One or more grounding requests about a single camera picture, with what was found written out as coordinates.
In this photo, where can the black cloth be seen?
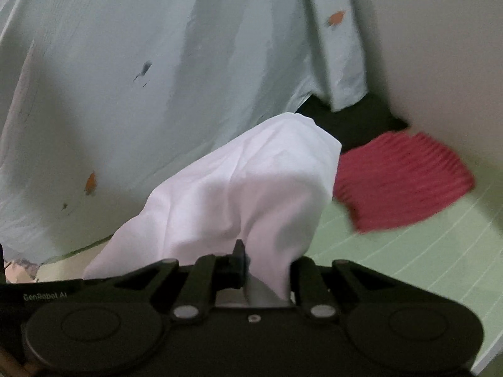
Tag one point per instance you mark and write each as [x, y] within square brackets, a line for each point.
[353, 125]

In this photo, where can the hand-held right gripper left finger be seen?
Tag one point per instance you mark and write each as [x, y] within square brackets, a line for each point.
[240, 267]

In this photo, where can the patterned beige cloth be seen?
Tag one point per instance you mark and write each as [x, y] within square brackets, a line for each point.
[24, 271]

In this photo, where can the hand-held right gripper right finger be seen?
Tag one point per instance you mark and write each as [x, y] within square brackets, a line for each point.
[305, 282]

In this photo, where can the white shirt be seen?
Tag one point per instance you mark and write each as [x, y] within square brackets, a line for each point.
[243, 180]

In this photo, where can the red striped cloth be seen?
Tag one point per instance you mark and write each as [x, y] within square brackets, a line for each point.
[401, 180]

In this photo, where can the green striped mat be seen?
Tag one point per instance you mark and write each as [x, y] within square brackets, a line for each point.
[397, 271]

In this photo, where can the pale green printed sheet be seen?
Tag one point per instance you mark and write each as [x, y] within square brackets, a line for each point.
[137, 66]

